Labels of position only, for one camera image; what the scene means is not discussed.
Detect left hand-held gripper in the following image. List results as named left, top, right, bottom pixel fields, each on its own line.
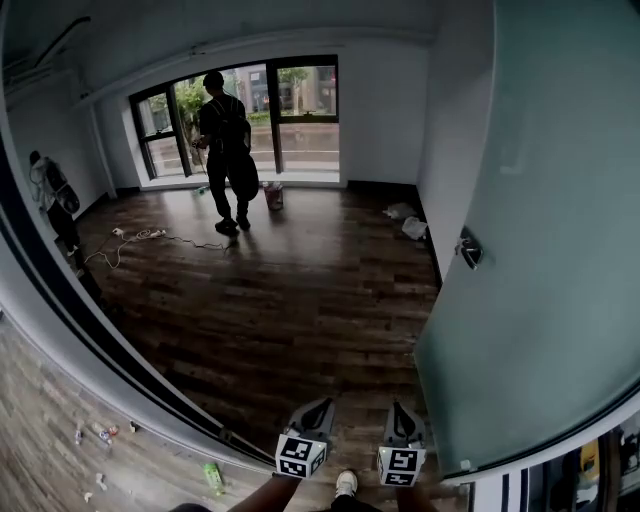
left=273, top=397, right=336, bottom=480

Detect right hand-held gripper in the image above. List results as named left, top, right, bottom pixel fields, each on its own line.
left=378, top=401, right=427, bottom=487

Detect metal door handle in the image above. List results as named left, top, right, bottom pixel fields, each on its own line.
left=454, top=226, right=485, bottom=272

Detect frosted glass door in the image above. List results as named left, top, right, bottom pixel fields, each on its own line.
left=413, top=0, right=640, bottom=482

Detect person's right forearm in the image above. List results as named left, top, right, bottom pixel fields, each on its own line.
left=394, top=482, right=442, bottom=512

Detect person's left forearm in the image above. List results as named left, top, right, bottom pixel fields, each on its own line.
left=239, top=472, right=301, bottom=512

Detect person's white shoe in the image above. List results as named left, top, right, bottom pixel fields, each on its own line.
left=334, top=469, right=359, bottom=501

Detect person's black shorts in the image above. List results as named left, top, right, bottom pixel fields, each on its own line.
left=169, top=494, right=386, bottom=512

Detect green plastic bottle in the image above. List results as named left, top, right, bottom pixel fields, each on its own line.
left=201, top=461, right=227, bottom=497

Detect black striped glass panel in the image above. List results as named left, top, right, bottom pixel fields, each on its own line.
left=469, top=409, right=640, bottom=512

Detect yellow round object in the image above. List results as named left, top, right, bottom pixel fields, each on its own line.
left=579, top=439, right=602, bottom=482

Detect white plastic bag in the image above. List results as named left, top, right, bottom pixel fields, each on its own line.
left=383, top=201, right=417, bottom=222
left=401, top=215, right=429, bottom=242

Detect scattered floor litter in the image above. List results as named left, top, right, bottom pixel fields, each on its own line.
left=73, top=418, right=142, bottom=504

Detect pink bucket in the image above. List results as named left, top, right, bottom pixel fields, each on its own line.
left=262, top=180, right=285, bottom=212

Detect black oval bag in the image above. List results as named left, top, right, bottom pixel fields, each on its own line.
left=227, top=152, right=261, bottom=202
left=49, top=164, right=82, bottom=212

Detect black framed window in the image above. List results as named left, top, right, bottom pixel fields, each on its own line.
left=128, top=54, right=342, bottom=189

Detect black backpack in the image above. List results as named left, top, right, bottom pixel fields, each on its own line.
left=214, top=98, right=252, bottom=152

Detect white extension cable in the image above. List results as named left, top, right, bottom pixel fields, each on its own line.
left=83, top=226, right=169, bottom=270

